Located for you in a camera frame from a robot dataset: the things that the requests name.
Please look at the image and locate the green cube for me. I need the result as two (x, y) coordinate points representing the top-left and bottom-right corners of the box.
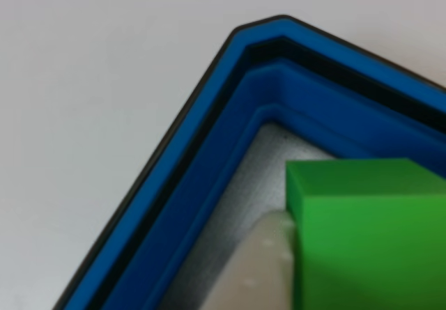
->
(285, 157), (446, 310)

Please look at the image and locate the blue square box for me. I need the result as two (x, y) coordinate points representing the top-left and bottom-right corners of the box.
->
(52, 14), (446, 310)

